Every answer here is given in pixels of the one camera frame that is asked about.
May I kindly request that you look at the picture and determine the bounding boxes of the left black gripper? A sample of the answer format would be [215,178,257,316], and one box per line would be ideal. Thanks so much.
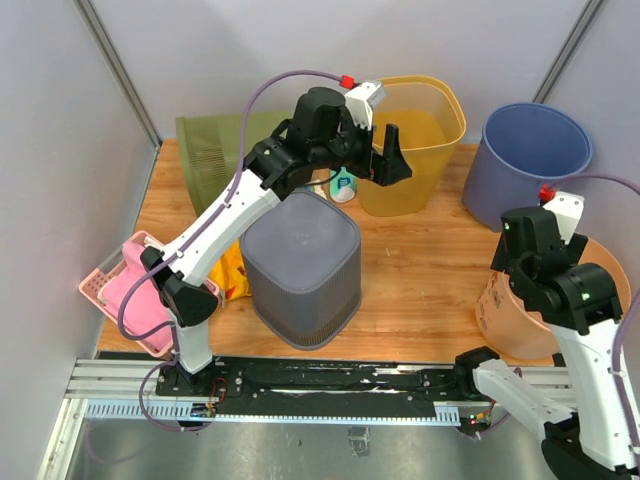
[312,111,413,187]

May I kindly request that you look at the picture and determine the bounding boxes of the peach plastic bucket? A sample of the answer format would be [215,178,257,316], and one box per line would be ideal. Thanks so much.
[475,239,631,361]

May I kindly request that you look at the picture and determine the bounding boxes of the grey plastic basket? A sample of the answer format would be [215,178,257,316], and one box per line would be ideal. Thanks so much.
[239,191,362,350]

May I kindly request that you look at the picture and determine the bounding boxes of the green mesh basket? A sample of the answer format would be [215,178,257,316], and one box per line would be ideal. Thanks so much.
[174,110,296,217]

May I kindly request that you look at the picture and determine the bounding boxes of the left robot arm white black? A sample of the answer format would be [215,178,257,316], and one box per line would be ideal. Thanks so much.
[141,81,412,396]

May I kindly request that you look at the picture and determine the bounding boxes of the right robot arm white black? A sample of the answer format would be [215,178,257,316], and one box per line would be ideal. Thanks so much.
[452,200,639,479]

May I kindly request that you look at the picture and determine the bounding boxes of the teal white sock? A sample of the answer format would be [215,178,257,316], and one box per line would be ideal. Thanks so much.
[329,168,357,204]

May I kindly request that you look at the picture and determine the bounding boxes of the yellow mesh basket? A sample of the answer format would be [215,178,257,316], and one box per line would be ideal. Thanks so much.
[357,75,466,217]

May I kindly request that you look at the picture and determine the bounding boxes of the blue plastic bucket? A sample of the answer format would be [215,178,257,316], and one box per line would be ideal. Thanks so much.
[462,102,593,232]

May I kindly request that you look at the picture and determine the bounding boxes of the yellow garment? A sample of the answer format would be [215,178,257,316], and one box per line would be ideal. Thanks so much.
[208,240,251,302]

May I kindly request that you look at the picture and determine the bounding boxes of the pink cloth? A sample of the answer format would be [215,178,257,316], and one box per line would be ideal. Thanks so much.
[98,240,172,356]

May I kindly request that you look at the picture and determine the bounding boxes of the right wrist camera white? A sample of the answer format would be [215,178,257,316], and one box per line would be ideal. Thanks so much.
[543,191,585,245]

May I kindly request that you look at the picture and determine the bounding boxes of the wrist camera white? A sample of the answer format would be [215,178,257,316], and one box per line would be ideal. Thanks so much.
[344,80,386,131]
[543,191,585,245]

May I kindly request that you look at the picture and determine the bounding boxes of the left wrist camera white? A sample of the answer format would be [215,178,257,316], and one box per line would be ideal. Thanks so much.
[344,80,386,131]

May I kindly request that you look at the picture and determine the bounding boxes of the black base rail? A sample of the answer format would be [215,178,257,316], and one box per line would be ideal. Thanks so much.
[155,357,489,423]

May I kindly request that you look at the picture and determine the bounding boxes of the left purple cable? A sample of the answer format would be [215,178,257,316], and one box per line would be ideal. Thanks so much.
[116,69,356,432]

